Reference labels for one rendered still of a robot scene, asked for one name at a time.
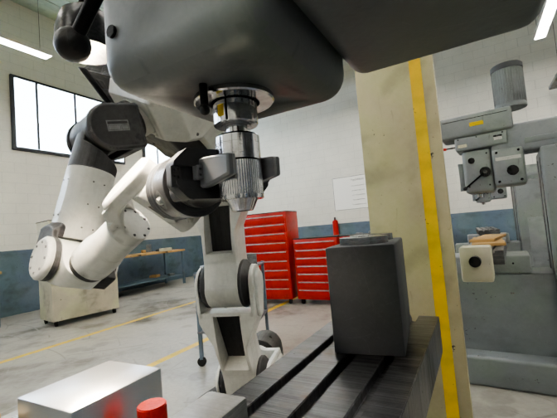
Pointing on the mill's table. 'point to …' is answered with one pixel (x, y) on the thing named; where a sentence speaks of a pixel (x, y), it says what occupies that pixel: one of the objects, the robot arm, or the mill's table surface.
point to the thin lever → (204, 99)
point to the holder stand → (369, 295)
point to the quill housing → (219, 51)
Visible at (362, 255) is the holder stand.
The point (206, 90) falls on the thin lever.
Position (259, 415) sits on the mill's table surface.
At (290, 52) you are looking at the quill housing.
